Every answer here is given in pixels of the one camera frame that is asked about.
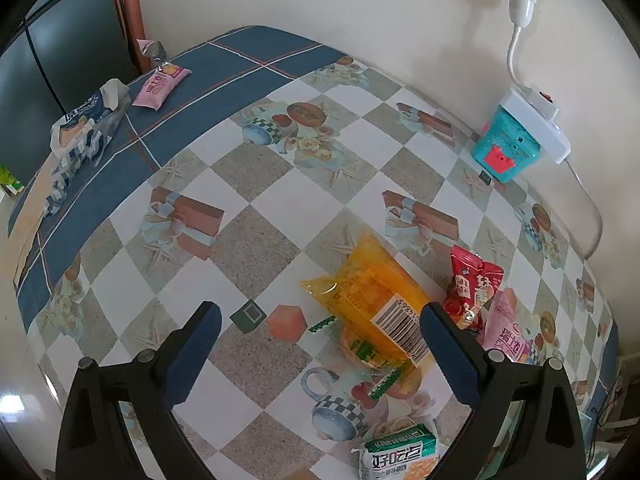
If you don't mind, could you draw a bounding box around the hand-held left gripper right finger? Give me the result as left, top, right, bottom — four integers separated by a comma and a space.
420, 302, 586, 480

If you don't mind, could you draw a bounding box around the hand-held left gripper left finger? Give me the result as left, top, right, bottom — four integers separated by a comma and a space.
56, 301, 222, 480

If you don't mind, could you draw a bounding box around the red patterned snack packet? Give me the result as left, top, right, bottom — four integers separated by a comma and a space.
442, 246, 505, 331

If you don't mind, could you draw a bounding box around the round cake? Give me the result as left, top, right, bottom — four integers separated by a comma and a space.
307, 315, 426, 403

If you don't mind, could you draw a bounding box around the yellow snack packet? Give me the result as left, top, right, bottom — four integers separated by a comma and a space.
299, 229, 435, 367

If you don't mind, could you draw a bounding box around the large pink snack packet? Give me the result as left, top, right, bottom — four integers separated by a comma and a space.
475, 287, 538, 365

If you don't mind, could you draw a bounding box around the green and white cracker packet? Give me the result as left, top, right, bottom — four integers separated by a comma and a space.
351, 422, 441, 480

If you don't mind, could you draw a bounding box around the small teal box red label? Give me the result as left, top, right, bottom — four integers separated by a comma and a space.
472, 102, 542, 184

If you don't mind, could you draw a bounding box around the white power strip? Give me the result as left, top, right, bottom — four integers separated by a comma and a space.
500, 86, 572, 165

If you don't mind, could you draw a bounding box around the small green box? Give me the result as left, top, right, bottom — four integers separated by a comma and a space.
0, 165, 25, 198

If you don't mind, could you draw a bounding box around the blue and white plastic bag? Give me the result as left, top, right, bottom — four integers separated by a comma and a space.
42, 78, 132, 218

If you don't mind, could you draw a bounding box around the small pink opened snack packet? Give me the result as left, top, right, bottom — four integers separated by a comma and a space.
131, 38, 192, 110

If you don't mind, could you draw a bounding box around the dark cabinet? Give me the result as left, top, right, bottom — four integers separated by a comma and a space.
0, 0, 138, 161

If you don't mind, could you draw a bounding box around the white power cable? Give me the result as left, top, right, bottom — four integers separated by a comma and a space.
565, 157, 603, 261

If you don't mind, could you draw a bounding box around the reddish wooden post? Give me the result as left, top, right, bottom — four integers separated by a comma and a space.
107, 0, 151, 76

